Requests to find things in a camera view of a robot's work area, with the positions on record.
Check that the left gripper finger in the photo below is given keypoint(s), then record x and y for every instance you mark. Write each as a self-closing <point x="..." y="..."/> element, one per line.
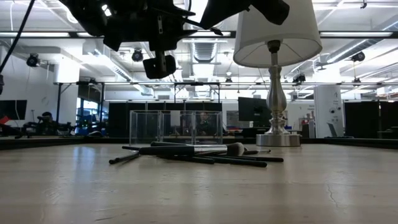
<point x="160" y="68"/>
<point x="113" y="40"/>

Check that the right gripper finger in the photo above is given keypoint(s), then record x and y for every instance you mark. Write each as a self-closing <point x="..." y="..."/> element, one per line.
<point x="222" y="14"/>
<point x="273" y="11"/>

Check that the clear acrylic brush organizer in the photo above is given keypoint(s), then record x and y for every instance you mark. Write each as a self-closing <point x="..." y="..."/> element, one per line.
<point x="146" y="127"/>

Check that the round-head black makeup brush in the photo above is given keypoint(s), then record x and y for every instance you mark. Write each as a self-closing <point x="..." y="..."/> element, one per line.
<point x="168" y="143"/>

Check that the large powder makeup brush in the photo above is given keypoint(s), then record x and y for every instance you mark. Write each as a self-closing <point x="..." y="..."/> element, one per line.
<point x="174" y="150"/>

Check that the flat-head black makeup brush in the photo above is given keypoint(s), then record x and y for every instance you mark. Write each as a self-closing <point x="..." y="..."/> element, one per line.
<point x="242" y="162"/>

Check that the silver table lamp white shade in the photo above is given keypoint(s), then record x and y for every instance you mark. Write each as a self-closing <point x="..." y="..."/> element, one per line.
<point x="276" y="37"/>

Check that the ceiling air vent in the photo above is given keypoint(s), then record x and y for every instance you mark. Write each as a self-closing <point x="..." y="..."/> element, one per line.
<point x="204" y="52"/>

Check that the person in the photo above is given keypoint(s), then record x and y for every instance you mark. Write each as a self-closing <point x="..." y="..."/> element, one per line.
<point x="47" y="123"/>
<point x="204" y="124"/>

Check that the black background robot arms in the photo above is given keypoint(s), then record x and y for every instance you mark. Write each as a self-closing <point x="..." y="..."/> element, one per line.
<point x="65" y="127"/>

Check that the black desktop monitor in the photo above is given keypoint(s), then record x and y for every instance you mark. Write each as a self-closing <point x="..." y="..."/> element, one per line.
<point x="253" y="109"/>

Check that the white pillar cabinet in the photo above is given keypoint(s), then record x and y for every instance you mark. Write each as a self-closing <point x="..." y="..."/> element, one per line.
<point x="328" y="109"/>

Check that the black ceiling camera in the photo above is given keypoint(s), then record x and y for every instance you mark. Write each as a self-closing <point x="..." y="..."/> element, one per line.
<point x="299" y="78"/>
<point x="358" y="56"/>
<point x="33" y="60"/>
<point x="137" y="56"/>

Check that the black wall monitor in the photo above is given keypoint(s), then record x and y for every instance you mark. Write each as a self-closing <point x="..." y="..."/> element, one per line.
<point x="12" y="109"/>

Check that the black aluminium rig frame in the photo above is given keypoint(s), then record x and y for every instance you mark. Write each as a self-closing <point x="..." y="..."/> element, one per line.
<point x="342" y="142"/>

